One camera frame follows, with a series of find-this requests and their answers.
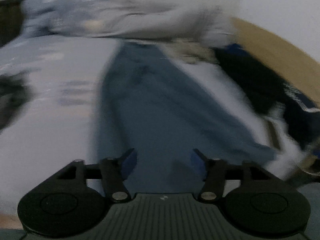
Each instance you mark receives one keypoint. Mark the black garment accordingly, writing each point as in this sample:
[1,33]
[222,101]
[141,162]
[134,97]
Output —
[250,80]

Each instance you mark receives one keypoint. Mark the wooden headboard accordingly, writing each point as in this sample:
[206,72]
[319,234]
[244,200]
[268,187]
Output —
[275,55]

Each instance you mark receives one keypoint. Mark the blue-grey garment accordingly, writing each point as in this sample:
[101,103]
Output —
[155,105]

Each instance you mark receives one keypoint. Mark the beige garment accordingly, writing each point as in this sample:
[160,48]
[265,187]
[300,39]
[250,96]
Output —
[192,52]

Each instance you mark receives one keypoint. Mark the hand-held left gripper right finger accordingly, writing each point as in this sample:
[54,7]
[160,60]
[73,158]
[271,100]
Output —
[198,165]

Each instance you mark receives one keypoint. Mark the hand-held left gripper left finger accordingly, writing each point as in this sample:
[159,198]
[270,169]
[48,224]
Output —
[128,163]

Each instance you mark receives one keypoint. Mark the navy jersey with white stripes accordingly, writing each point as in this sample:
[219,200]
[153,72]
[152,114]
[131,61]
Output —
[302,100]

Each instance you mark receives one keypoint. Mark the light blue printed duvet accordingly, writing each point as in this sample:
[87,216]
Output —
[125,15]

